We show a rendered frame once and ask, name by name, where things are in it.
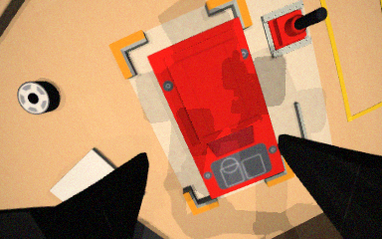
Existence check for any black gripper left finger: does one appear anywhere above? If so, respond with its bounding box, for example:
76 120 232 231
0 152 149 239

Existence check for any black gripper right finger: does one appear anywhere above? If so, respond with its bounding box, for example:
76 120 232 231
279 134 382 239

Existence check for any yellow tape outline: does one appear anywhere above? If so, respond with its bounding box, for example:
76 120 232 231
320 0 382 122

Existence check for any black toy car wheel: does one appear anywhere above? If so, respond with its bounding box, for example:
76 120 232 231
17 81 61 115

